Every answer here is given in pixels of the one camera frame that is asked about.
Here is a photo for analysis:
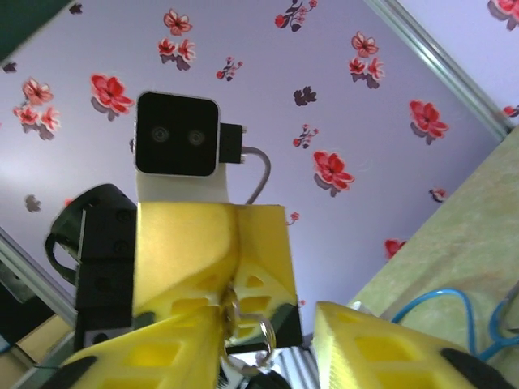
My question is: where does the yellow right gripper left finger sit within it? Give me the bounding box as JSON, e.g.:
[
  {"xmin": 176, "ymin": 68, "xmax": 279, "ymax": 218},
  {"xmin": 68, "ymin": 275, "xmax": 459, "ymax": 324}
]
[{"xmin": 42, "ymin": 304, "xmax": 225, "ymax": 389}]

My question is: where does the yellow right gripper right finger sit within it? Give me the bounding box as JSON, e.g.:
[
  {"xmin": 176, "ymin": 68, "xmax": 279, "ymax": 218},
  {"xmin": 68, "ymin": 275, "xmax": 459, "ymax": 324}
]
[{"xmin": 312, "ymin": 300, "xmax": 518, "ymax": 389}]

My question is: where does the silver key ring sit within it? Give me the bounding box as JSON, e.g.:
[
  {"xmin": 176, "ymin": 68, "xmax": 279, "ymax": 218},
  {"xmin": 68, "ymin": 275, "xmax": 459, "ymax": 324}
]
[{"xmin": 221, "ymin": 316, "xmax": 279, "ymax": 377}]

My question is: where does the stethoscope with blue tube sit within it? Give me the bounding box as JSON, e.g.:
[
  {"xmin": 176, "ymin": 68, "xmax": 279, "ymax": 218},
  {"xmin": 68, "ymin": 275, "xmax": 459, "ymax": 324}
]
[{"xmin": 389, "ymin": 281, "xmax": 519, "ymax": 362}]

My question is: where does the black strap loop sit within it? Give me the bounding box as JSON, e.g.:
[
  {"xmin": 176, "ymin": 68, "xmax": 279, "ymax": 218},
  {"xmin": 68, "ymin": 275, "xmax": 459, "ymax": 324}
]
[{"xmin": 43, "ymin": 231, "xmax": 82, "ymax": 285}]

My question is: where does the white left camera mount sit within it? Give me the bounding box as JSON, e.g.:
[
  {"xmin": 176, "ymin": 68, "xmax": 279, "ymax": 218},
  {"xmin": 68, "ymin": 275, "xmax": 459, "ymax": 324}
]
[{"xmin": 134, "ymin": 170, "xmax": 232, "ymax": 204}]

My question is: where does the aluminium frame post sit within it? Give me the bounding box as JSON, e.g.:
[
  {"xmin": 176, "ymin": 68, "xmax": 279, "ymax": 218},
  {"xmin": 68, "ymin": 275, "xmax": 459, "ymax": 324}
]
[
  {"xmin": 362, "ymin": 0, "xmax": 513, "ymax": 141},
  {"xmin": 0, "ymin": 225, "xmax": 79, "ymax": 326}
]

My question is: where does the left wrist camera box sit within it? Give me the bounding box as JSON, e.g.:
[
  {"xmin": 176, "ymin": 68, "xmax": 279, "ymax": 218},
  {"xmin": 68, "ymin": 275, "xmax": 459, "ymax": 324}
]
[{"xmin": 131, "ymin": 89, "xmax": 223, "ymax": 179}]

